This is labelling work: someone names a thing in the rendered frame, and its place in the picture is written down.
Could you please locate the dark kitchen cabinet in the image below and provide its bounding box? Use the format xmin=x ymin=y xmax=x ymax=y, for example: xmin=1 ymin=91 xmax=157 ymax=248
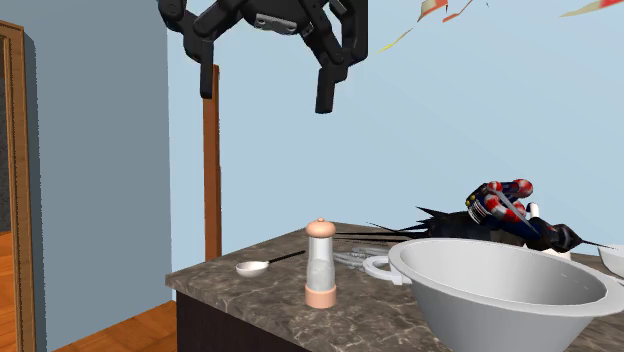
xmin=175 ymin=291 xmax=313 ymax=352

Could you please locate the clear wire utensil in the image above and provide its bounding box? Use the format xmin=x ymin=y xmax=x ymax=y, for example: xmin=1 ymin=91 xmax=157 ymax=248
xmin=335 ymin=245 xmax=391 ymax=268

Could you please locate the red and yellow wall picture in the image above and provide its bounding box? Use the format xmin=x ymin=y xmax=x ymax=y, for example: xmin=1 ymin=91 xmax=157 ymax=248
xmin=377 ymin=0 xmax=624 ymax=55

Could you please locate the wooden door frame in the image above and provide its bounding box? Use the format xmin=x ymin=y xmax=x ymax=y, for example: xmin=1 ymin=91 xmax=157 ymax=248
xmin=0 ymin=19 xmax=38 ymax=352

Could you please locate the clear grinder with peach ends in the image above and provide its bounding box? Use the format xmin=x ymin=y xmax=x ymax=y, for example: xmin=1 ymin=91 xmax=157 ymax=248
xmin=304 ymin=217 xmax=338 ymax=310

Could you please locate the large white bowl with handles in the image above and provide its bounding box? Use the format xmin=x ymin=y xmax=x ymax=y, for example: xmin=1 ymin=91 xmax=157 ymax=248
xmin=362 ymin=237 xmax=624 ymax=352

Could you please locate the white spoon with black handle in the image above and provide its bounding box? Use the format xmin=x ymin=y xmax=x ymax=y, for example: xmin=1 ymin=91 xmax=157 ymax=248
xmin=235 ymin=249 xmax=307 ymax=279

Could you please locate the wooden post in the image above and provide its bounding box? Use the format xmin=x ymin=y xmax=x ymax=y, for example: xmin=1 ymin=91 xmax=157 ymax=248
xmin=202 ymin=64 xmax=223 ymax=263

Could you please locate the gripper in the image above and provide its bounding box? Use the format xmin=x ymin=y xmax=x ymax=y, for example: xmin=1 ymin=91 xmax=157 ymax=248
xmin=156 ymin=0 xmax=370 ymax=115

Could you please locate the spiky black red blue figure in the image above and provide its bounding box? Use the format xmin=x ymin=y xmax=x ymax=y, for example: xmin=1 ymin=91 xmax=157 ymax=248
xmin=335 ymin=178 xmax=616 ymax=254

